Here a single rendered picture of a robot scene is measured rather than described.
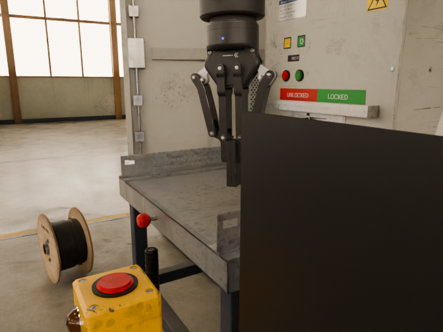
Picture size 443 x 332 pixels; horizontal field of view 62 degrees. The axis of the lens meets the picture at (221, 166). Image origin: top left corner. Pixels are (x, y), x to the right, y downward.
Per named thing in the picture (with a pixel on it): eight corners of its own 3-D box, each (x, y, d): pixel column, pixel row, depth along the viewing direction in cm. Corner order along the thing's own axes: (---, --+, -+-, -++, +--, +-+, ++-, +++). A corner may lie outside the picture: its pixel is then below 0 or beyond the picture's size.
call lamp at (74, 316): (70, 348, 38) (66, 319, 37) (64, 329, 41) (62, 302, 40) (84, 343, 39) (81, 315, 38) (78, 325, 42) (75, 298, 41)
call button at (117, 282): (101, 307, 39) (100, 294, 38) (93, 290, 42) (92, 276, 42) (138, 296, 41) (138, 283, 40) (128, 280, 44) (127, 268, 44)
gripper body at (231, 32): (268, 23, 54) (267, 87, 56) (215, 27, 57) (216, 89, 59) (252, 14, 47) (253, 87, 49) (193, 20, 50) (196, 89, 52)
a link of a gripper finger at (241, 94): (240, 64, 55) (249, 64, 54) (242, 139, 57) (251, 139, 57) (231, 63, 51) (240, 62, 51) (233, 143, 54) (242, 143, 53)
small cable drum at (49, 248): (38, 268, 228) (31, 207, 219) (74, 257, 241) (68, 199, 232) (59, 296, 198) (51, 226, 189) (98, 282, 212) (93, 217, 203)
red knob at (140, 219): (140, 230, 81) (139, 217, 80) (135, 226, 84) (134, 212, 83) (159, 226, 83) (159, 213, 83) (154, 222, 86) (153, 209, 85)
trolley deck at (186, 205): (227, 294, 59) (227, 259, 57) (119, 194, 111) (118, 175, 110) (457, 217, 92) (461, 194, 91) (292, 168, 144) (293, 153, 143)
